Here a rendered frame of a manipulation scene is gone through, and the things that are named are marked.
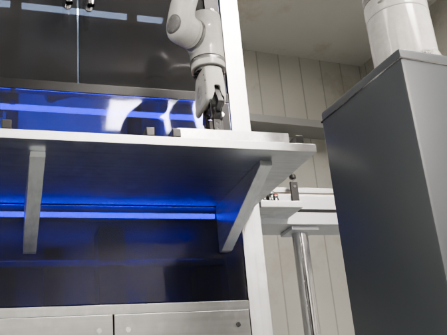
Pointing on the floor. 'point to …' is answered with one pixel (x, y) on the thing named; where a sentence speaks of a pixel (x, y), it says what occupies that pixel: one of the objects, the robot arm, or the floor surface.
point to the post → (262, 318)
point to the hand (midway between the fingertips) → (214, 131)
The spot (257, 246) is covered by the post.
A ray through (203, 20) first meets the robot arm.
